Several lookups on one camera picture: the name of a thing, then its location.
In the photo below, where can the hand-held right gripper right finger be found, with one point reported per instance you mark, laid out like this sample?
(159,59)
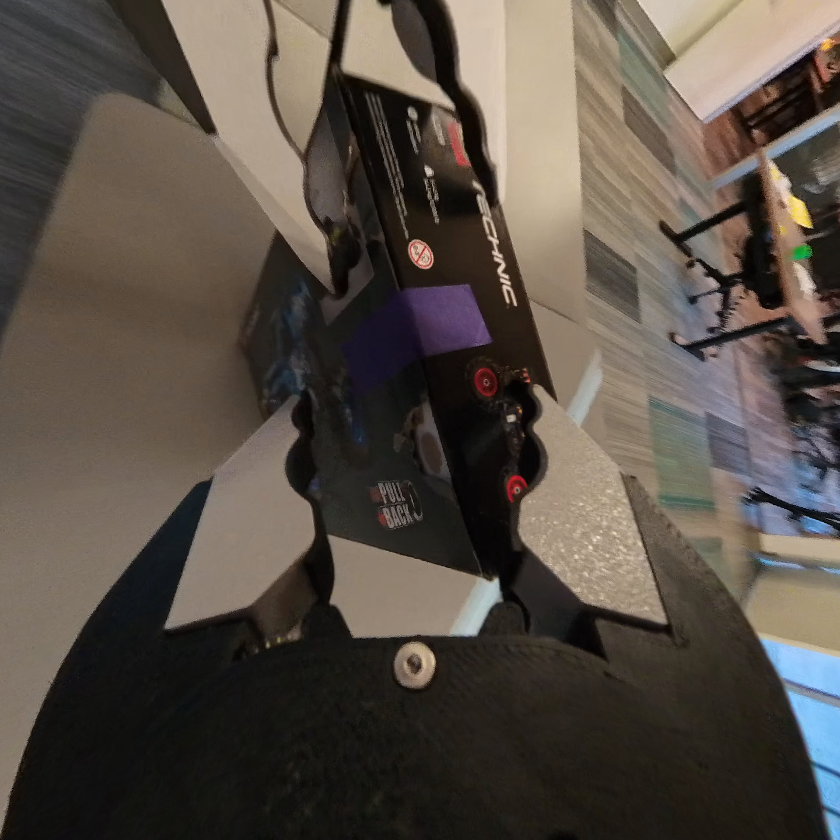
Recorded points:
(584,525)

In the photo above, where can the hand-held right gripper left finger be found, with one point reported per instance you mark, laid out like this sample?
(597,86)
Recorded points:
(243,525)

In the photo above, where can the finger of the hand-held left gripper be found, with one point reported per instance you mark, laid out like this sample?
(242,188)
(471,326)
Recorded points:
(229,79)
(538,131)

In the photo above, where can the black tractor-print toy box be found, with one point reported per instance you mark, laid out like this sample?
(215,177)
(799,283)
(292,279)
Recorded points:
(446,197)

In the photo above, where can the black office chair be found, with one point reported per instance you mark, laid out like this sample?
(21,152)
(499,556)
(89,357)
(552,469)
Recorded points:
(761,262)

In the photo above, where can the yellow paper sheet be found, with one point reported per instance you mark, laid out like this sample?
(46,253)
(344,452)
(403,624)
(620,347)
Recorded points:
(799,211)

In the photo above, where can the brown desk black legs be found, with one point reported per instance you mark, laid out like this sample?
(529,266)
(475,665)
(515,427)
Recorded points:
(787,275)

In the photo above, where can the small green object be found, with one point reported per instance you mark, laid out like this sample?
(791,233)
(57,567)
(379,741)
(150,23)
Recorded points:
(802,251)

